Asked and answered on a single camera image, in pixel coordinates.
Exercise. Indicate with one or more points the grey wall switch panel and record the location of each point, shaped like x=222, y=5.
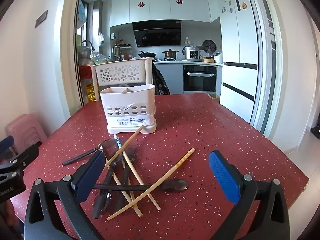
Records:
x=41, y=18

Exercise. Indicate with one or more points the white plastic utensil holder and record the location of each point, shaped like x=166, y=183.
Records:
x=127, y=107

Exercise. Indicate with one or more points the pink plastic stool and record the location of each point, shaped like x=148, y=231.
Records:
x=25, y=131

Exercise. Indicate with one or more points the white sliding door frame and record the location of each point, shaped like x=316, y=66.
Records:
x=67, y=55

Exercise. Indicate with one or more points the small white kitchen appliance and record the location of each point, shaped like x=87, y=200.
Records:
x=218, y=58

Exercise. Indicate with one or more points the kitchen faucet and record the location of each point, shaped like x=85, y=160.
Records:
x=87, y=44

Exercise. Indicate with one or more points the white refrigerator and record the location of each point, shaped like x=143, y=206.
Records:
x=237, y=42

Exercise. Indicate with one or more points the cardboard box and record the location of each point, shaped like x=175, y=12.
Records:
x=215, y=97

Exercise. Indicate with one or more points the blue plastic bag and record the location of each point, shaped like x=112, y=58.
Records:
x=81, y=12

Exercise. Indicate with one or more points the black built-in oven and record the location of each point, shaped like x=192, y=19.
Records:
x=200, y=78

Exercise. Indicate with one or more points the black wok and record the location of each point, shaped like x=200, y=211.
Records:
x=147, y=54

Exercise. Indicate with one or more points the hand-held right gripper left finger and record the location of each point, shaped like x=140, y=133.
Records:
x=92, y=173

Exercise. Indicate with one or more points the silver rice cooker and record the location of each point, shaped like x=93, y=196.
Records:
x=192, y=53

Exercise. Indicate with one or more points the black bag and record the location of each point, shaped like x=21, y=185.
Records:
x=160, y=80

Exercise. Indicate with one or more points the yellow patterned bamboo chopstick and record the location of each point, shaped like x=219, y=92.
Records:
x=170, y=172

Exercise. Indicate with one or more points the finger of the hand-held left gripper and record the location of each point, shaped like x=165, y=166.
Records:
x=26, y=157
x=6, y=145

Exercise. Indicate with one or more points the grey lower kitchen cabinet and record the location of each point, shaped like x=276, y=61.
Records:
x=170, y=76

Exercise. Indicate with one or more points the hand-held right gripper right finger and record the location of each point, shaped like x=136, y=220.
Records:
x=222, y=176

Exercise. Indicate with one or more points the red box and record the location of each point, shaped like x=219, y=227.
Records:
x=85, y=72

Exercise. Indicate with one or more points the condiment rack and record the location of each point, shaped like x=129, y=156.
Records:
x=121, y=51

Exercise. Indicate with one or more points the plain bamboo chopstick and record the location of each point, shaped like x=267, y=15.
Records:
x=130, y=141
x=126, y=196

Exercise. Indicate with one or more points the gold foil item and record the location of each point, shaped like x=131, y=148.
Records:
x=90, y=91

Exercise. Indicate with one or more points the blue patterned bamboo chopstick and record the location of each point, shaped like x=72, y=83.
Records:
x=140, y=177

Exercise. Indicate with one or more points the steel cooking pot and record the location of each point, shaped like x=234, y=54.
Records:
x=170, y=53

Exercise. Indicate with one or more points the cream flower-cutout plastic rack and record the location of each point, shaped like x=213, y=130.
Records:
x=122, y=72

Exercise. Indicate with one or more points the black range hood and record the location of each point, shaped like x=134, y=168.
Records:
x=157, y=33

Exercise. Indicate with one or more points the gas stove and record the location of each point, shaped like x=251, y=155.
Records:
x=170, y=59

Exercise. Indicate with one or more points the white upper kitchen cabinets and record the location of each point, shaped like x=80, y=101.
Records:
x=160, y=7

